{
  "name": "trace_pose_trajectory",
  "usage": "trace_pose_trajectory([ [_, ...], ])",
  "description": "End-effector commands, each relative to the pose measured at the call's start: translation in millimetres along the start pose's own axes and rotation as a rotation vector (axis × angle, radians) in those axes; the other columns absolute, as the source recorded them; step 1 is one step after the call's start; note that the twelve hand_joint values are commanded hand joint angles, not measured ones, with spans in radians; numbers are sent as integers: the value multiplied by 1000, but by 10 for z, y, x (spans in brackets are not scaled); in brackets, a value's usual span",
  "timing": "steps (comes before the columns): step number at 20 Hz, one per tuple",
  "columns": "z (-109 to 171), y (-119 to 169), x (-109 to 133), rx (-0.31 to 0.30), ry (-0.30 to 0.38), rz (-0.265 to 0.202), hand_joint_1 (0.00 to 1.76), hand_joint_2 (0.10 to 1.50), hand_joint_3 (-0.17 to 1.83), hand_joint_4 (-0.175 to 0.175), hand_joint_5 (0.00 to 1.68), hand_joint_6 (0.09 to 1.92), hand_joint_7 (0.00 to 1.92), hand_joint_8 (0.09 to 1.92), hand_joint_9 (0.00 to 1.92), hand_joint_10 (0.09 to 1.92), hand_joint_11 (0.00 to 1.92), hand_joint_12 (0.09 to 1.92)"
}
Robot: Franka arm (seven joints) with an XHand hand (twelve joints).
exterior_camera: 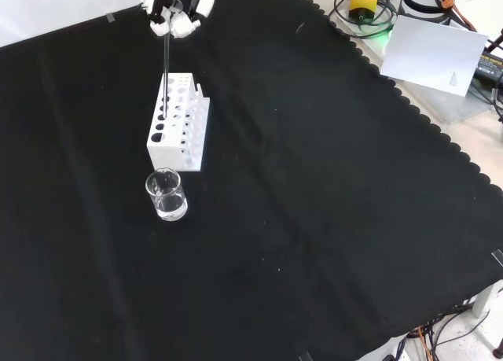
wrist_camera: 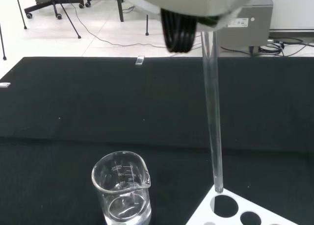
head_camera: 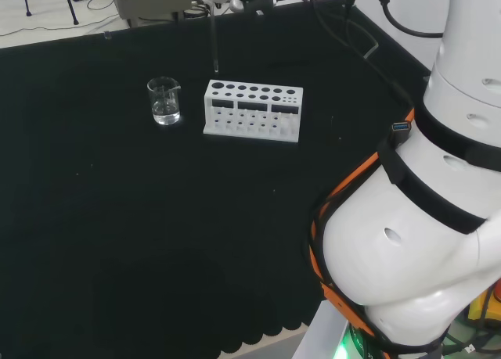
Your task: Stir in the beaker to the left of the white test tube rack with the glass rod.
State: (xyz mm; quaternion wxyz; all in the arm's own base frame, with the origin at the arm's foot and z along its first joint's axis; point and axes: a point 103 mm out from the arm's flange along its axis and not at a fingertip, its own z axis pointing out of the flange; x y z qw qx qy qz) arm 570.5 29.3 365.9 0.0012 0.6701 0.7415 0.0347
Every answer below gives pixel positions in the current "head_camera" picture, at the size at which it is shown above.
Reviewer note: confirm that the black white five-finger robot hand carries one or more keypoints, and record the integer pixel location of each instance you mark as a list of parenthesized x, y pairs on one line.
[(256, 3)]

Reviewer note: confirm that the clear glass rod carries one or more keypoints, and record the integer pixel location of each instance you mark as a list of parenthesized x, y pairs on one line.
[(214, 42)]

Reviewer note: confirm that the white test tube rack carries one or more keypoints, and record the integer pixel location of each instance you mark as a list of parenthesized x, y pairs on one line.
[(254, 134)]

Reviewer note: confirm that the small clear glass beaker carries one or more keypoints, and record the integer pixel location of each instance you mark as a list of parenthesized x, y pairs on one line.
[(164, 108)]

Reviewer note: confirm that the grey equipment box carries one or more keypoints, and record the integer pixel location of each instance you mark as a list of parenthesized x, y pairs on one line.
[(156, 1)]

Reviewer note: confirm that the black bench cloth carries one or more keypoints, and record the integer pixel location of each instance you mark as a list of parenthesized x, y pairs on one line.
[(117, 218)]

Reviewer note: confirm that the pale base board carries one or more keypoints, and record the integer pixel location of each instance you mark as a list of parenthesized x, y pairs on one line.
[(317, 335)]

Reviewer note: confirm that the yellow stop button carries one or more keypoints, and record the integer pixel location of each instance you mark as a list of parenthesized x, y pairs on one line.
[(479, 304)]

